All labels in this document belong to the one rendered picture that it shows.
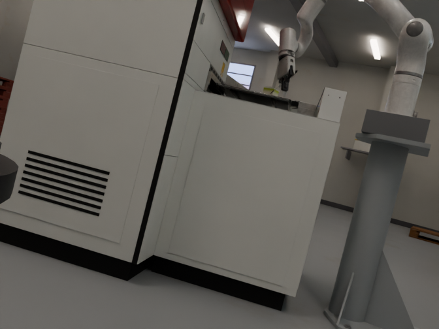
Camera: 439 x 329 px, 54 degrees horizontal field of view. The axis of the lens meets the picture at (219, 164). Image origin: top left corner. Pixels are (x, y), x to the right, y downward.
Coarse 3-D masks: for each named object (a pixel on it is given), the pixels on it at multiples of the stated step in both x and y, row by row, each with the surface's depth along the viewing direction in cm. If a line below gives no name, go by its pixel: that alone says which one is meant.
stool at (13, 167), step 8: (0, 144) 27; (0, 160) 30; (8, 160) 31; (0, 168) 26; (8, 168) 27; (16, 168) 28; (0, 176) 24; (8, 176) 25; (0, 184) 24; (8, 184) 26; (0, 192) 24; (8, 192) 26; (0, 200) 25
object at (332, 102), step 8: (328, 88) 184; (328, 96) 184; (336, 96) 183; (344, 96) 183; (328, 104) 184; (336, 104) 183; (320, 112) 184; (328, 112) 184; (336, 112) 183; (336, 120) 183
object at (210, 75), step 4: (208, 72) 203; (212, 72) 206; (208, 76) 203; (212, 76) 208; (208, 80) 203; (212, 80) 213; (216, 80) 218; (208, 84) 204; (204, 88) 203; (208, 88) 206; (208, 92) 208; (212, 92) 216
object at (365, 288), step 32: (384, 160) 187; (384, 192) 187; (352, 224) 194; (384, 224) 188; (352, 256) 190; (384, 256) 190; (352, 288) 188; (384, 288) 189; (352, 320) 188; (384, 320) 188
